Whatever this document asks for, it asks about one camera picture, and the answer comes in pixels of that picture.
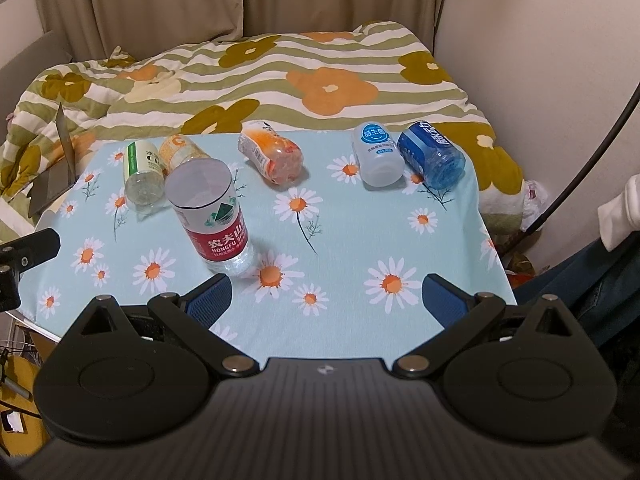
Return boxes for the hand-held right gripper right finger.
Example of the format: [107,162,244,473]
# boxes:
[392,272,581,378]

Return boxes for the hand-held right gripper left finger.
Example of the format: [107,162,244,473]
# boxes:
[62,274,253,376]

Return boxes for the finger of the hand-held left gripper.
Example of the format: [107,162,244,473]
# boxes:
[0,266,23,313]
[0,228,62,273]

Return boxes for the clear red-label bottle cup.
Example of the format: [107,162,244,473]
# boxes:
[165,157,257,278]

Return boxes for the clear green-label bottle cup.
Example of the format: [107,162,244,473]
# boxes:
[123,140,167,207]

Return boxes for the blue bottle cup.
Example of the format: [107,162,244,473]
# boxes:
[397,120,467,191]

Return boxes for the yellow-label bottle cup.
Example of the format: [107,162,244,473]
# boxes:
[159,134,213,177]

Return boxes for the orange bottle cup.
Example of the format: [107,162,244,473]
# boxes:
[237,120,305,186]

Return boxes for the white blue-label bottle cup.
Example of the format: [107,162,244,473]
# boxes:
[351,122,406,187]

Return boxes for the grey laptop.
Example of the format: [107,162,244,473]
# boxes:
[27,102,78,218]

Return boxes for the yellow box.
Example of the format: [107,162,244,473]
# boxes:
[0,355,43,436]

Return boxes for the light blue daisy tablecloth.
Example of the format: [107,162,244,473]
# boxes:
[20,127,518,356]

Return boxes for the white plastic bag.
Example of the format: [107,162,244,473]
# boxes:
[520,180,551,231]

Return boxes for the dark blue cloth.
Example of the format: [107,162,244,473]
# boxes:
[512,237,640,361]

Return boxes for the grey headboard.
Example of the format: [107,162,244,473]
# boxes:
[0,30,76,106]

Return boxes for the white cloth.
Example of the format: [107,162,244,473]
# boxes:
[597,172,640,253]

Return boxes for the striped floral blanket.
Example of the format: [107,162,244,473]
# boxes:
[0,21,526,246]

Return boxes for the beige curtain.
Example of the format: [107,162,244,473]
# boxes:
[30,0,446,61]

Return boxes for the black cable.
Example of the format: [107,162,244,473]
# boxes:
[522,85,640,233]

